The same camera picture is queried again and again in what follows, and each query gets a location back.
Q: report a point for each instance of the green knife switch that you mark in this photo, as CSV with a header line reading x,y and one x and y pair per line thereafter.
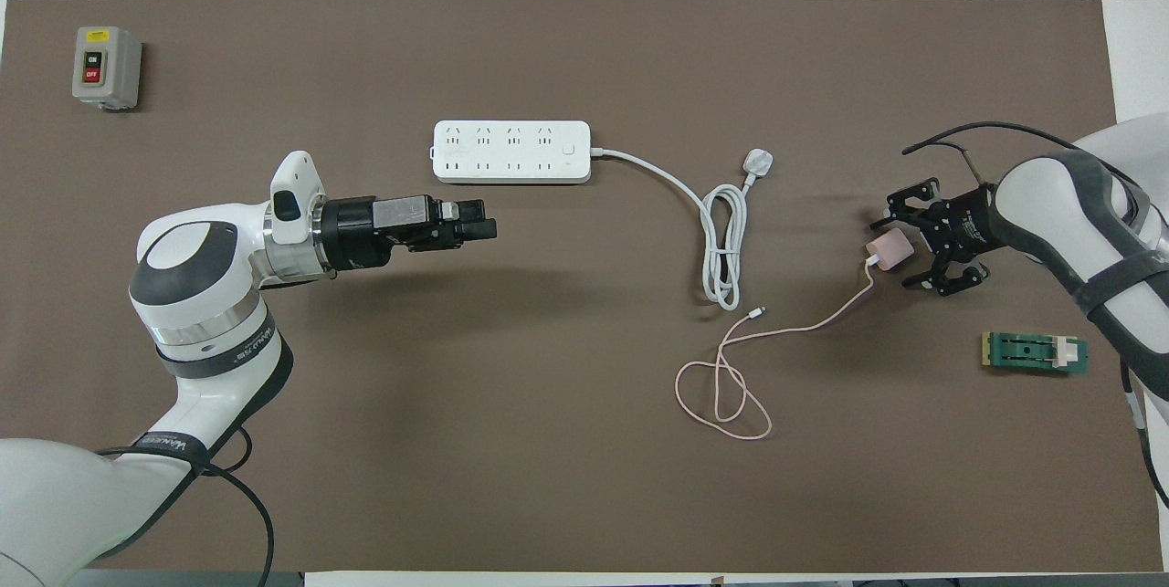
x,y
1032,353

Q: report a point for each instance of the pink charger adapter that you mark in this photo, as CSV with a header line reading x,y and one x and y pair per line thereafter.
x,y
889,249

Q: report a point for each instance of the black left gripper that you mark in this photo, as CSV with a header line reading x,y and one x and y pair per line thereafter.
x,y
365,231

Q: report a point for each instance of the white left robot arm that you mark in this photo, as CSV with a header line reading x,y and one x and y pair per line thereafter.
x,y
210,295

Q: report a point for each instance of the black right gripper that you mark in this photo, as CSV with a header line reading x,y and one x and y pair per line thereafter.
x,y
963,222

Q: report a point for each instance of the grey on-off switch box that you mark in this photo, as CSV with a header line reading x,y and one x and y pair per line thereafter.
x,y
105,67

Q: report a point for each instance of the brown table mat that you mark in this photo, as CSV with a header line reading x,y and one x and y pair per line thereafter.
x,y
584,496

